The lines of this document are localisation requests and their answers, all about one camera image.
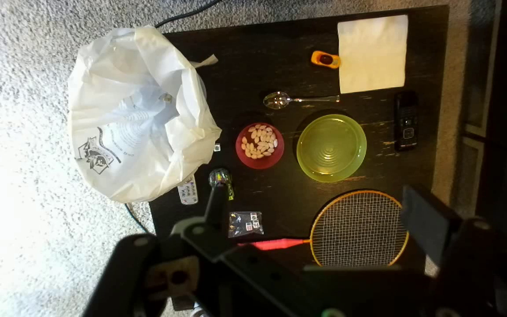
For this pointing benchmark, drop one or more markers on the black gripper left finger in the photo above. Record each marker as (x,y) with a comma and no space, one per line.
(217,205)

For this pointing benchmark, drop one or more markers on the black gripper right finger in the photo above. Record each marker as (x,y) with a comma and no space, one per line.
(430,226)

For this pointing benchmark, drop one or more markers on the small orange oval gadget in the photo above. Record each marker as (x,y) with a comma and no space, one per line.
(326,59)

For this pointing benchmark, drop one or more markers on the small shiny round object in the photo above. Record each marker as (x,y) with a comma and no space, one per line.
(220,177)

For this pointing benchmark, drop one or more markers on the small white label card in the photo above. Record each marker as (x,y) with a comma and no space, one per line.
(187,191)

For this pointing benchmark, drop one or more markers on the small dark printed packet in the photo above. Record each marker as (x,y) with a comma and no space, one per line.
(245,224)

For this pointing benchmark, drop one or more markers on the small red bowl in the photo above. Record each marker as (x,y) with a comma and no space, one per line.
(241,155)

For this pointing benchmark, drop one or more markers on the tiny white cube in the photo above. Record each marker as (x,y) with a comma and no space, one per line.
(217,148)

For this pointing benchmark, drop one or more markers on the pile of light nuts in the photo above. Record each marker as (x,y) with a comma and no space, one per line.
(259,141)

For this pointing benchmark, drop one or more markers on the black remote control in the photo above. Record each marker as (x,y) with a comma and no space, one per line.
(407,124)

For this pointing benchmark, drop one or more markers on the white plastic bin bag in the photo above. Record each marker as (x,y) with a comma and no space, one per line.
(141,117)

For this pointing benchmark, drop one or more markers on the silver metal spoon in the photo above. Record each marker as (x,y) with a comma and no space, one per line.
(276,101)

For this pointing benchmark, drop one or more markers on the green plate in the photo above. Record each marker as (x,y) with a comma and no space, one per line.
(331,147)

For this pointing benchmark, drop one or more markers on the black wooden coffee table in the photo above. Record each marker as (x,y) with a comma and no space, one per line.
(264,71)

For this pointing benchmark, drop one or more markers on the white paper napkin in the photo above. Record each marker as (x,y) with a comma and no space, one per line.
(373,53)

